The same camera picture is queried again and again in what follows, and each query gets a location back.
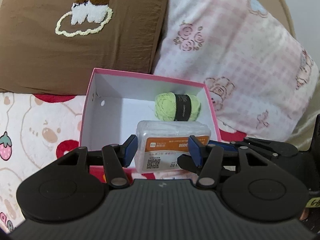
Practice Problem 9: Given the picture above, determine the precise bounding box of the clear plastic box orange label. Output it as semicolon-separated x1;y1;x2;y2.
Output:
135;121;211;173

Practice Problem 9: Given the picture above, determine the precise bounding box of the green yarn ball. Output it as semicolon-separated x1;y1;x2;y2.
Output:
155;92;201;121

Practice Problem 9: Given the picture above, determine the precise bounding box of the pink cardboard box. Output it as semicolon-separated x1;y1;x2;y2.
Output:
79;67;222;181

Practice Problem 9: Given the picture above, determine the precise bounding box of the white red bear blanket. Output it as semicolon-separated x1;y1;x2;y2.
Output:
0;91;247;233

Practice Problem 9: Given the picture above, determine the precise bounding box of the brown embroidered pillow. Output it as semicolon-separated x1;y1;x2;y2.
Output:
1;0;168;95

